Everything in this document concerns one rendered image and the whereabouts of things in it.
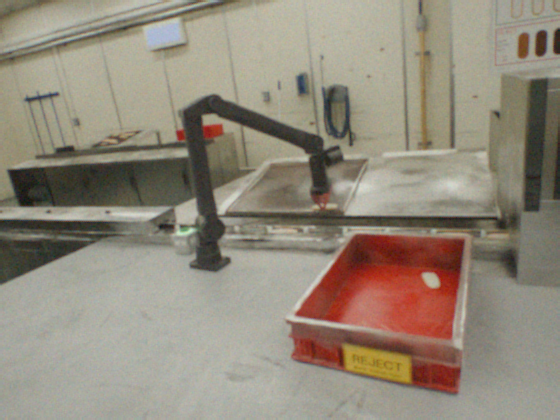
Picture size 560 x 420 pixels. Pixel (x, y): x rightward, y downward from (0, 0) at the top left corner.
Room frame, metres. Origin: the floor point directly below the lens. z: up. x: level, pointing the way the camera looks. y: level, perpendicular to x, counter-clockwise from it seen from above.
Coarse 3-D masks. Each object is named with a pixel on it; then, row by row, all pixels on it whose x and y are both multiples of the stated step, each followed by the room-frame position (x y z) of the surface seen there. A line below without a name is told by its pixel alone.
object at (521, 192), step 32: (512, 96) 1.04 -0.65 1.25; (544, 96) 1.25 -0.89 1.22; (512, 128) 1.01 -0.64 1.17; (544, 128) 0.81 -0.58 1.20; (512, 160) 0.99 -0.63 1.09; (544, 160) 0.81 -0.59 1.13; (512, 192) 0.97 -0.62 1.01; (544, 192) 0.81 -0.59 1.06; (512, 224) 0.94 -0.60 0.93; (544, 224) 0.81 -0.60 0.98; (544, 256) 0.81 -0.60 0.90
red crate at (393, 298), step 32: (352, 288) 0.92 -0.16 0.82; (384, 288) 0.89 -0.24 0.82; (416, 288) 0.87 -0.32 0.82; (448, 288) 0.85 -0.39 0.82; (352, 320) 0.77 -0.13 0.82; (384, 320) 0.76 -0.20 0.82; (416, 320) 0.74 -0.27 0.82; (448, 320) 0.72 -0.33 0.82; (320, 352) 0.64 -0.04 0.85; (416, 384) 0.55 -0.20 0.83; (448, 384) 0.53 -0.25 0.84
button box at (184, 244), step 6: (192, 228) 1.38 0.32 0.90; (174, 234) 1.34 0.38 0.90; (180, 234) 1.33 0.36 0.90; (186, 234) 1.32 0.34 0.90; (192, 234) 1.34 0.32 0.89; (174, 240) 1.33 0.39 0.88; (180, 240) 1.32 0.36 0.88; (186, 240) 1.31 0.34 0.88; (192, 240) 1.33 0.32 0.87; (174, 246) 1.34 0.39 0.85; (180, 246) 1.33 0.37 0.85; (186, 246) 1.31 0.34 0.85; (192, 246) 1.32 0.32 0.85; (180, 252) 1.33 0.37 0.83; (186, 252) 1.32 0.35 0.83; (192, 252) 1.32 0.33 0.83
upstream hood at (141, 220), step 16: (0, 208) 2.13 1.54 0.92; (16, 208) 2.07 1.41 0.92; (32, 208) 2.01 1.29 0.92; (48, 208) 1.96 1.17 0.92; (64, 208) 1.91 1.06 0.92; (80, 208) 1.86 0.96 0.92; (96, 208) 1.81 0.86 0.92; (112, 208) 1.77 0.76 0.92; (128, 208) 1.72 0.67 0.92; (144, 208) 1.68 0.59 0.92; (160, 208) 1.65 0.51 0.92; (0, 224) 1.90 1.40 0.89; (16, 224) 1.84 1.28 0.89; (32, 224) 1.79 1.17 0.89; (48, 224) 1.74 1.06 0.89; (64, 224) 1.69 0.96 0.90; (80, 224) 1.65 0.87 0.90; (96, 224) 1.60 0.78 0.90; (112, 224) 1.56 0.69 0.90; (128, 224) 1.52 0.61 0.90; (144, 224) 1.49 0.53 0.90
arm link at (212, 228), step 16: (208, 96) 1.20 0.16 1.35; (192, 112) 1.18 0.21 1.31; (208, 112) 1.20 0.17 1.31; (192, 128) 1.19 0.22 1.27; (192, 144) 1.19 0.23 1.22; (192, 160) 1.19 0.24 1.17; (192, 176) 1.20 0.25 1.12; (208, 176) 1.20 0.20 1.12; (208, 192) 1.20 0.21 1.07; (208, 208) 1.19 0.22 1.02; (208, 224) 1.16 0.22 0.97; (224, 224) 1.18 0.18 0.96; (208, 240) 1.16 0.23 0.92
